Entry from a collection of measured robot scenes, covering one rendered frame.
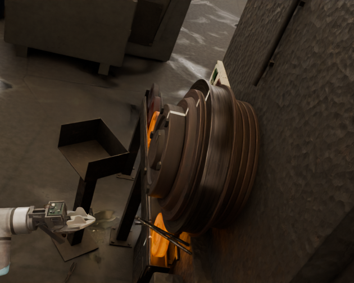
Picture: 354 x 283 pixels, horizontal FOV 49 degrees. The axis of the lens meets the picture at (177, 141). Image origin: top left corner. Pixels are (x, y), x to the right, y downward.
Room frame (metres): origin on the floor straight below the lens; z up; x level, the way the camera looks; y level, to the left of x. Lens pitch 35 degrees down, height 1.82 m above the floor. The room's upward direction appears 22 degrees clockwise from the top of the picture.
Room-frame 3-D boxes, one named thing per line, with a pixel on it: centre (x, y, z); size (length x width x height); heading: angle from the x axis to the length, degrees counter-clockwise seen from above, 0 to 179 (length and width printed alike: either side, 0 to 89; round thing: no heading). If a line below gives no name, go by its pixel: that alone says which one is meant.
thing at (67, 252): (1.35, 0.34, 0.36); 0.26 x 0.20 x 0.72; 51
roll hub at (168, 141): (0.93, 0.03, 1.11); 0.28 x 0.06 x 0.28; 16
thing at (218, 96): (0.96, -0.06, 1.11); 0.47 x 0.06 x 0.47; 16
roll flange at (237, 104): (0.98, -0.14, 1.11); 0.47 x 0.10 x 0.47; 16
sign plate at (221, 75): (1.31, -0.07, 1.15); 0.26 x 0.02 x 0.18; 16
